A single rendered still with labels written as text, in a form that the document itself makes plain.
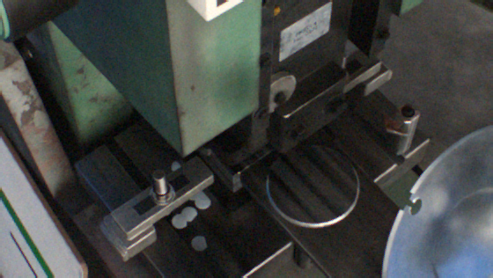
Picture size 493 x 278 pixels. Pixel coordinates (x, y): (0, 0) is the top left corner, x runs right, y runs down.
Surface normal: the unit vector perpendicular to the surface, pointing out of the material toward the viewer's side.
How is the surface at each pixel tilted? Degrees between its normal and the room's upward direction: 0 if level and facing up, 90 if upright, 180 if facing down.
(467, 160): 53
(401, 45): 0
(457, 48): 0
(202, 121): 90
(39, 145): 73
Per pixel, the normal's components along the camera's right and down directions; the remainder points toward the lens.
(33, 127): 0.63, 0.48
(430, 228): -0.76, -0.42
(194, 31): 0.65, 0.66
